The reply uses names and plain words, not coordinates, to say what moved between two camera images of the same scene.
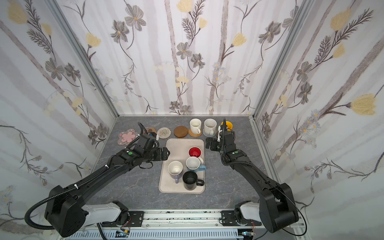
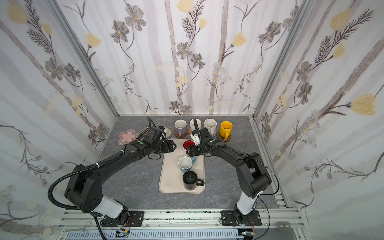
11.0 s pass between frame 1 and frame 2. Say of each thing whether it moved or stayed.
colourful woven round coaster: stayed
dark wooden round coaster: stayed
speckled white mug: stayed
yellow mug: stayed
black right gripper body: moved
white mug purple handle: moved
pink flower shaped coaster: stayed
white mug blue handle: moved
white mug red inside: moved
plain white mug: stayed
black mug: stayed
